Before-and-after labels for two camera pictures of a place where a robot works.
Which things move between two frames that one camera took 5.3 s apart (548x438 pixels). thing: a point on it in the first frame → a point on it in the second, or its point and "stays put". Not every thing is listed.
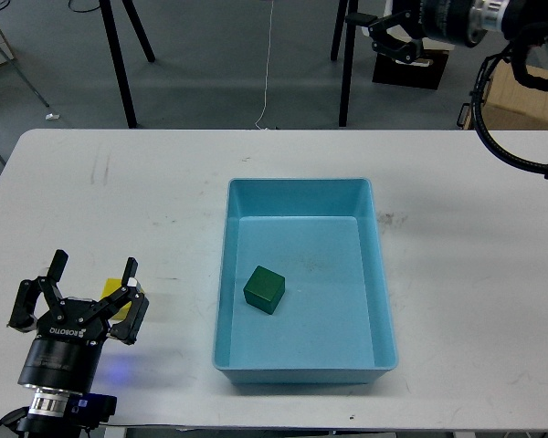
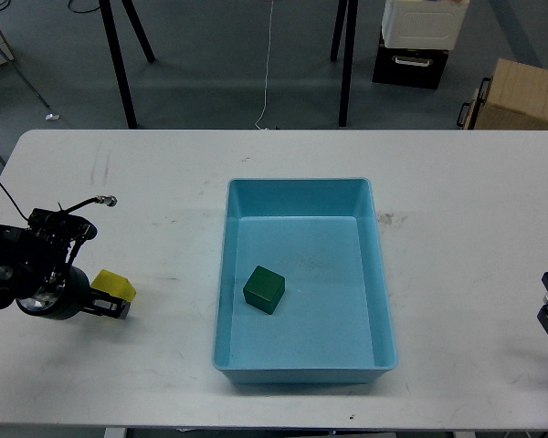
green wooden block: [264, 289] stays put
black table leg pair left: [137, 26] stays put
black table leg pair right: [348, 55] stays put
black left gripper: [77, 318] → [68, 293]
